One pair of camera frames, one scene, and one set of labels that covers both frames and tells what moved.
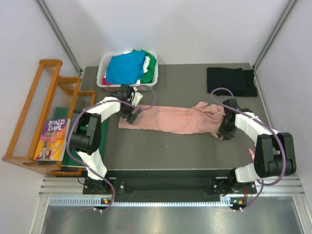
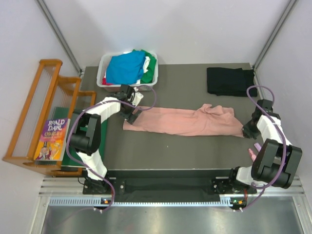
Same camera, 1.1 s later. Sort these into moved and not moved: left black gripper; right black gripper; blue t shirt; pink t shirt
Moved: right black gripper
Not moved: blue t shirt; left black gripper; pink t shirt
